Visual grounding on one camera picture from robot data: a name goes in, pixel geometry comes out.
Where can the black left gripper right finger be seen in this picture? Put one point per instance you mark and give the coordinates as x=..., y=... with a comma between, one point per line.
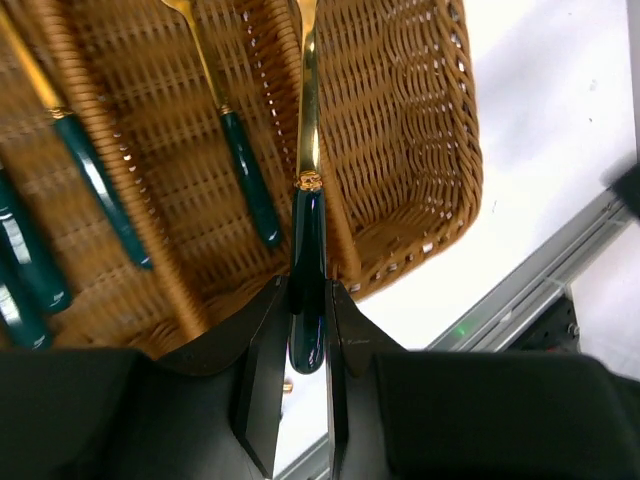
x=400, y=414

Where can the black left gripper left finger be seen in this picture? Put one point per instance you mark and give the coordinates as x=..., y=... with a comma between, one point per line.
x=208, y=410

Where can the gold spoon green handle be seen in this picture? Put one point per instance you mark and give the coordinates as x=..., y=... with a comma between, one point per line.
x=28, y=253
x=20, y=315
x=70, y=130

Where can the gold fork green handle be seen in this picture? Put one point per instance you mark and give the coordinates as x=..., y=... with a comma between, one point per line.
x=309, y=261
x=249, y=176

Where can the brown wicker cutlery tray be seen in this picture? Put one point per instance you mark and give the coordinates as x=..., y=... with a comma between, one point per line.
x=151, y=165

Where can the aluminium table frame rail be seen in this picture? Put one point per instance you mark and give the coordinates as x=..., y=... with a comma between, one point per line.
x=483, y=293

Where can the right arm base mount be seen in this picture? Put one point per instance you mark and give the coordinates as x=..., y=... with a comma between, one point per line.
x=555, y=330

